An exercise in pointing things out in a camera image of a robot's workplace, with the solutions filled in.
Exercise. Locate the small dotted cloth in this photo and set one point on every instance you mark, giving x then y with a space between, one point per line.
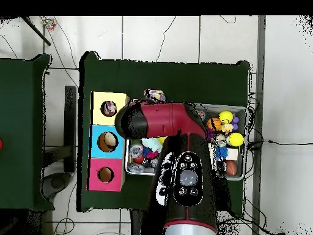
155 95

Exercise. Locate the white cloth with big dots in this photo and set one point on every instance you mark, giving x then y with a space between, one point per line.
109 108

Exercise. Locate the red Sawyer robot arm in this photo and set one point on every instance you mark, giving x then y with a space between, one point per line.
161 120

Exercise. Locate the wooden box with three holes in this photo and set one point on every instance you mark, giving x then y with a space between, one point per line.
95 147

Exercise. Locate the dark green table cloth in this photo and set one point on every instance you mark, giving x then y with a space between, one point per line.
19 147
161 73

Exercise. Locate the orange toy basketball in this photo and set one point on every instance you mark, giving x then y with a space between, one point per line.
213 124

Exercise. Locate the yellow ball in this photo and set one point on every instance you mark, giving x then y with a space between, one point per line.
234 139
225 116

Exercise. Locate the grey round stand base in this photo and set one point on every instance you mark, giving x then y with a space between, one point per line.
57 183

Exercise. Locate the small colourful floor toy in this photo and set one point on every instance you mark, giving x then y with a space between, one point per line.
48 23

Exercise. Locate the thin black rod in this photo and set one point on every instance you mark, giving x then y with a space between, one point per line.
35 30

